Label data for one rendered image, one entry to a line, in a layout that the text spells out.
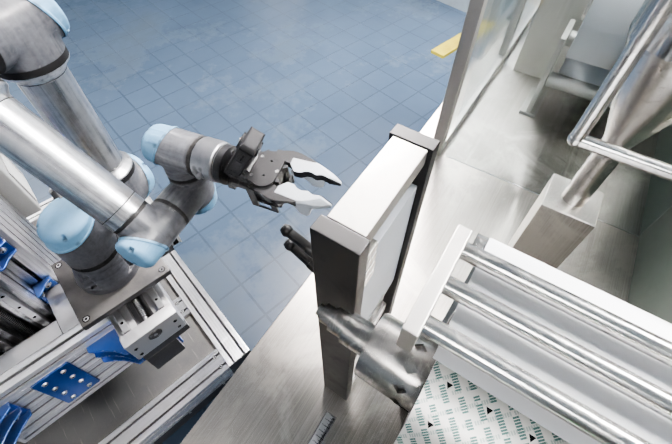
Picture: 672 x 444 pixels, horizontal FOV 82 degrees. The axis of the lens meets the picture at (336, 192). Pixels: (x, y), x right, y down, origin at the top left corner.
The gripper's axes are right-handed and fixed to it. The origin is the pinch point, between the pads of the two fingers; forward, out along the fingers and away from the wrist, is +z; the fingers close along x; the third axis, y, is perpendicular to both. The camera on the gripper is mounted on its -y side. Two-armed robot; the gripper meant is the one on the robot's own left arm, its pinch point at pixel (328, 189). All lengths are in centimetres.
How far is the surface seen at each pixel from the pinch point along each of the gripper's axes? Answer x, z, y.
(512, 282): 16.3, 22.8, -23.8
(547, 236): -13.0, 37.9, 15.6
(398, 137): 3.4, 10.6, -20.9
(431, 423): 26.8, 20.1, -19.8
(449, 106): -47, 13, 22
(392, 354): 22.8, 16.3, -16.2
